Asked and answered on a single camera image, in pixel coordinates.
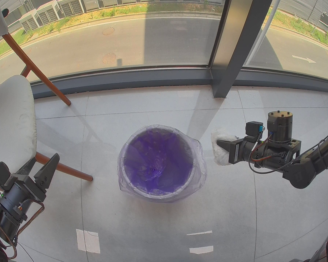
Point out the purple plastic bag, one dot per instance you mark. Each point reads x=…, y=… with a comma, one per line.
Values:
x=158, y=157

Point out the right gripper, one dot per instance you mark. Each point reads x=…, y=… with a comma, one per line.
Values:
x=237, y=153

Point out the window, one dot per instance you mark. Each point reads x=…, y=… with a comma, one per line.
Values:
x=237, y=37

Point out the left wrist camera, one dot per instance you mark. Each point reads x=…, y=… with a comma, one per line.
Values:
x=0, y=173

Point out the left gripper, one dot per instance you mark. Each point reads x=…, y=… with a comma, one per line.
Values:
x=19, y=192

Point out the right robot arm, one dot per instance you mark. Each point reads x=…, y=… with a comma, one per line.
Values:
x=280, y=130

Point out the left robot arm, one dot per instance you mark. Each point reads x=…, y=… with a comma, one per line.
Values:
x=2, y=222

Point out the white cushioned wooden chair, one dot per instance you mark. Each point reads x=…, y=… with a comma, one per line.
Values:
x=11, y=119

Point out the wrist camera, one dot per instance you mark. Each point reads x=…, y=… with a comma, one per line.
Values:
x=0, y=173
x=252, y=130

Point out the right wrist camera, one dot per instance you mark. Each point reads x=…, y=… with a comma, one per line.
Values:
x=252, y=130

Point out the white trash bin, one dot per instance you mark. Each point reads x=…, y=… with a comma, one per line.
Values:
x=157, y=194

